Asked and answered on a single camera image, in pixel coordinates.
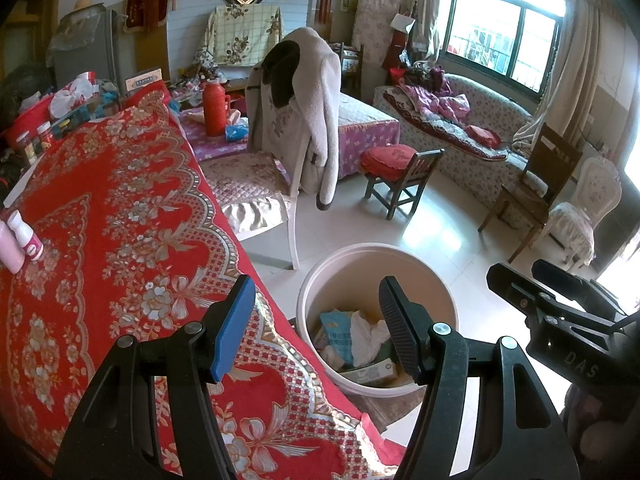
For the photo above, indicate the beige curtain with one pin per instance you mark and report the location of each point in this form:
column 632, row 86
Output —
column 575, row 60

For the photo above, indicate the pale blue cardboard box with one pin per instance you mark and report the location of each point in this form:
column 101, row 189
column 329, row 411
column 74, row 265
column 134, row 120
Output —
column 335, row 335

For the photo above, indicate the white pink-label pill bottle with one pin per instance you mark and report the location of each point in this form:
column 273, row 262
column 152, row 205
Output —
column 27, row 240

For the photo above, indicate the flat white sheet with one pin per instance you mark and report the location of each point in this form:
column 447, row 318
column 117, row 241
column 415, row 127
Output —
column 20, row 185

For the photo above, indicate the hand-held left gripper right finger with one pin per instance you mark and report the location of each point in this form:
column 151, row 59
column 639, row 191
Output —
column 400, row 330

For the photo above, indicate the white red plastic bag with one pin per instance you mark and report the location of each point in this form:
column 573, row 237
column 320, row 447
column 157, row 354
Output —
column 70, row 95

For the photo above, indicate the red round cushion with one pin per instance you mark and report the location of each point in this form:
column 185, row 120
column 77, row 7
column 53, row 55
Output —
column 390, row 160

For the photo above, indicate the green and white carton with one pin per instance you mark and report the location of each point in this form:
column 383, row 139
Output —
column 370, row 374

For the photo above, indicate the small wooden chair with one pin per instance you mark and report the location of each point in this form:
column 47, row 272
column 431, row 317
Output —
column 422, row 165

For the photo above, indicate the red plastic basin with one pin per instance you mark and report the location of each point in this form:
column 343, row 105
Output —
column 25, row 120

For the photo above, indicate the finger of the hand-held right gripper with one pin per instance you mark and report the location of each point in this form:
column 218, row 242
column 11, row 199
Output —
column 515, row 290
column 565, row 280

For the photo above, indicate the white ornate chair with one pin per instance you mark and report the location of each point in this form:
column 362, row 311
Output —
column 597, row 185

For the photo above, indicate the grey refrigerator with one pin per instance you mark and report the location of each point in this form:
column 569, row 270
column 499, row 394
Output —
column 90, row 55

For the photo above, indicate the floral sofa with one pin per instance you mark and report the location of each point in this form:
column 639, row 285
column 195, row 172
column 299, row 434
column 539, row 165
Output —
column 480, row 105

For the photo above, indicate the floral checked cloth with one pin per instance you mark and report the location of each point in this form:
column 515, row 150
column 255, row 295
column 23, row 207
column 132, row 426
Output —
column 245, row 35

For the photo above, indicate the pink water bottle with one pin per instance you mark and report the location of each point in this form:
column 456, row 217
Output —
column 10, row 250

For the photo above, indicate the tall wooden chair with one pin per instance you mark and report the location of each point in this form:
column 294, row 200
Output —
column 550, row 155

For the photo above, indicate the beige jacket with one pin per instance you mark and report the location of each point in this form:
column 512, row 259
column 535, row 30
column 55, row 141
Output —
column 310, row 110

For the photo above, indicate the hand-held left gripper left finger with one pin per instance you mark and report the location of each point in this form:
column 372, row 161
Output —
column 232, row 330

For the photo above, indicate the purple cloth low table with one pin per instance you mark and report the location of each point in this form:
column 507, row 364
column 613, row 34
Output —
column 365, row 130

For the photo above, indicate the white plastic bucket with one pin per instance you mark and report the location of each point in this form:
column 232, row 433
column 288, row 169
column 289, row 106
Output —
column 370, row 270

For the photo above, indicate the red floral tablecloth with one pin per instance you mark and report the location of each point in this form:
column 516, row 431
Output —
column 125, row 240

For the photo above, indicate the purple clothes pile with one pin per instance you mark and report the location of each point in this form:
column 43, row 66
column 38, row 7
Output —
column 440, row 100

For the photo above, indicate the red thermos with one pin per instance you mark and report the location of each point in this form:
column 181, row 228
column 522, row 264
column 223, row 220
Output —
column 215, row 110

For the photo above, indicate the red sofa cushion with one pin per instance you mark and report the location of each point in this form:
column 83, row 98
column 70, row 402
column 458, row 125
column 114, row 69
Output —
column 482, row 136

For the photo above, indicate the window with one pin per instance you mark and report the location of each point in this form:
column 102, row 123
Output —
column 500, row 30

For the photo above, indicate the floral upright board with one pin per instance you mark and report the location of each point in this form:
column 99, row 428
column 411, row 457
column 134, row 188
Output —
column 375, row 20

